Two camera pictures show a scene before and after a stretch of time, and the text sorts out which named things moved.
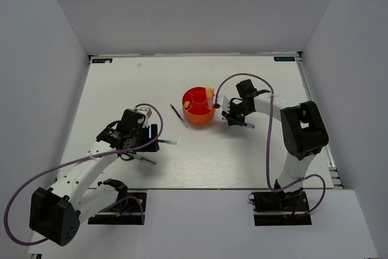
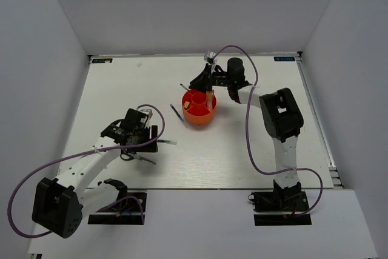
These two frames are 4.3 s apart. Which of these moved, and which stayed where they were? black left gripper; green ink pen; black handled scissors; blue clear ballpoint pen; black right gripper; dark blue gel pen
Moved: black right gripper; blue clear ballpoint pen
Stayed: green ink pen; dark blue gel pen; black left gripper; black handled scissors
